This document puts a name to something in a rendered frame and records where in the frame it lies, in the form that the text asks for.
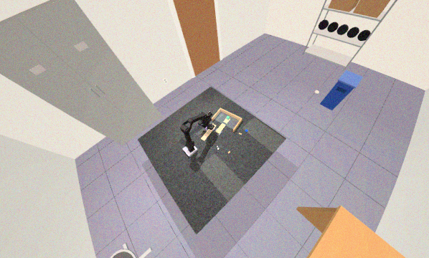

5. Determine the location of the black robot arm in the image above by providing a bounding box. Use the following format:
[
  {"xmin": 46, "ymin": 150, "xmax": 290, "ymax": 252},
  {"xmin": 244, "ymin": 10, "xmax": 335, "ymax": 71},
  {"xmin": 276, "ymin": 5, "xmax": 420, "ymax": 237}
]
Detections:
[{"xmin": 180, "ymin": 111, "xmax": 212, "ymax": 152}]

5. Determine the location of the cream speckled strip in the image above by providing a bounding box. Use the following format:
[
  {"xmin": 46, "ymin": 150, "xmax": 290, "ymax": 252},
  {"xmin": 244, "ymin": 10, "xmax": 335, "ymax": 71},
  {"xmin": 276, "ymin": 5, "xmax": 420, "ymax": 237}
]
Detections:
[{"xmin": 201, "ymin": 124, "xmax": 216, "ymax": 141}]

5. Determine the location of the pale yellow strip with cyan dots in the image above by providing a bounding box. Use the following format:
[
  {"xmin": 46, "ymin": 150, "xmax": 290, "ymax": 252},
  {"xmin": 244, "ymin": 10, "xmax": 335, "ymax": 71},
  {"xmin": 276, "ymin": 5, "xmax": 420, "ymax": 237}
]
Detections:
[{"xmin": 215, "ymin": 124, "xmax": 225, "ymax": 134}]

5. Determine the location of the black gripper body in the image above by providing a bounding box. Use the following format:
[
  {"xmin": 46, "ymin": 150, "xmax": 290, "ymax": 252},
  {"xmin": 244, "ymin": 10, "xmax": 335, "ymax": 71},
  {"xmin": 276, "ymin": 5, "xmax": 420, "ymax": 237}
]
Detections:
[{"xmin": 198, "ymin": 121, "xmax": 214, "ymax": 130}]

